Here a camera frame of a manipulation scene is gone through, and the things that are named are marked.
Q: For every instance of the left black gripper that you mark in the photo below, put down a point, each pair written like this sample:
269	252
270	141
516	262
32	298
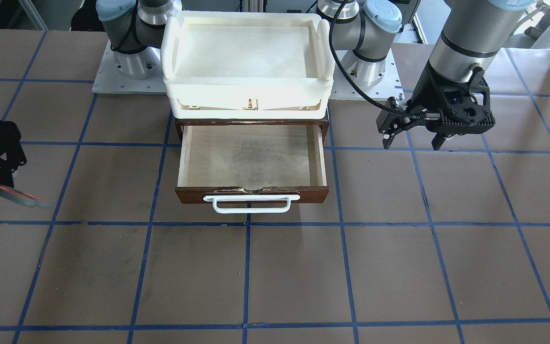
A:
424	93

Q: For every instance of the grey orange scissors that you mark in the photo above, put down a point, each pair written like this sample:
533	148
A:
25	199

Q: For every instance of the wooden drawer white handle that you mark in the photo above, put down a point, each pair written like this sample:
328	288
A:
261	161

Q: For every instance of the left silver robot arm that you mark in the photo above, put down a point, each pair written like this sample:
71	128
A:
472	35

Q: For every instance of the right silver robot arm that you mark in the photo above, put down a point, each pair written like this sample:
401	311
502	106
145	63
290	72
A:
132	26

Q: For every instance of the white plastic tray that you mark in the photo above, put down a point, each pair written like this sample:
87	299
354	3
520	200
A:
247	65

